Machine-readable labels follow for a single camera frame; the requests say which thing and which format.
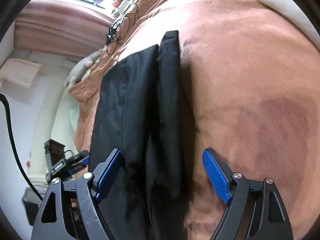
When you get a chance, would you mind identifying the orange-brown bed blanket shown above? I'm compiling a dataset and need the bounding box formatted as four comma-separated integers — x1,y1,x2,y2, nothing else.
70,0,319,239

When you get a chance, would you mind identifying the pink curtain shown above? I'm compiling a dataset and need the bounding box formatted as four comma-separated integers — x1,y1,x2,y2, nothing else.
14,0,112,58

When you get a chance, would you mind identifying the black cable on bed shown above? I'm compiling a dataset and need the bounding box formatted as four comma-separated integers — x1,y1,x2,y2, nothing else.
105,3,139,55

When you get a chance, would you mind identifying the black camera cable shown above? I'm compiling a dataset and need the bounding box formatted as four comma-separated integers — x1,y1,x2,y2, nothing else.
0,90,45,202

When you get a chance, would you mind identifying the white plush toy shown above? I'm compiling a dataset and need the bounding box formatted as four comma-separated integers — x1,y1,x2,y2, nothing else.
63,49,103,89

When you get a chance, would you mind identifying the black garment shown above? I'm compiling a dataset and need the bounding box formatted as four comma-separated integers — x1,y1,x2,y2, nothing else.
89,31,195,239

